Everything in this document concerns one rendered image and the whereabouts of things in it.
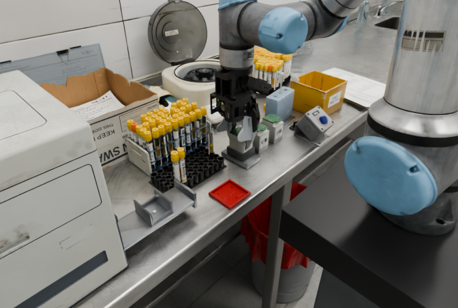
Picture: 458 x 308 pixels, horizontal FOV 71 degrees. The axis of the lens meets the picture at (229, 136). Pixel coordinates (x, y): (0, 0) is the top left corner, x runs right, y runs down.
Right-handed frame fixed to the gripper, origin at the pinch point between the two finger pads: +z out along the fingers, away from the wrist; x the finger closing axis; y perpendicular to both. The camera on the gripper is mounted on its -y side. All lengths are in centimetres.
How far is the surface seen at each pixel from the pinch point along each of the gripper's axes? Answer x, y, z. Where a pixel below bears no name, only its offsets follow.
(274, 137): 2.7, -11.3, 4.1
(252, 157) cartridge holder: 3.2, -0.9, 4.7
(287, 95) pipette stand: -1.6, -23.4, -3.5
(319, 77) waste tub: -3.1, -45.6, -2.1
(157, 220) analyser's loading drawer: 5.3, 30.8, 1.3
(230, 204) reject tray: 9.6, 15.0, 5.9
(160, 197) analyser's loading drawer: 2.0, 27.3, 0.1
